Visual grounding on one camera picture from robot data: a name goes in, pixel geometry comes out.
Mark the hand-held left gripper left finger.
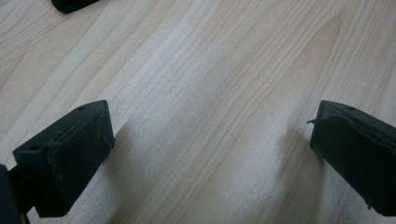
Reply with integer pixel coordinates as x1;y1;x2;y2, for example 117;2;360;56
12;100;116;218

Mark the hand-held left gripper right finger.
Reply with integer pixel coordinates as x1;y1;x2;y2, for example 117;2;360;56
306;100;396;217

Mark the black glove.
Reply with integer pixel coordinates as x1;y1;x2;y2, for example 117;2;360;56
50;0;101;14

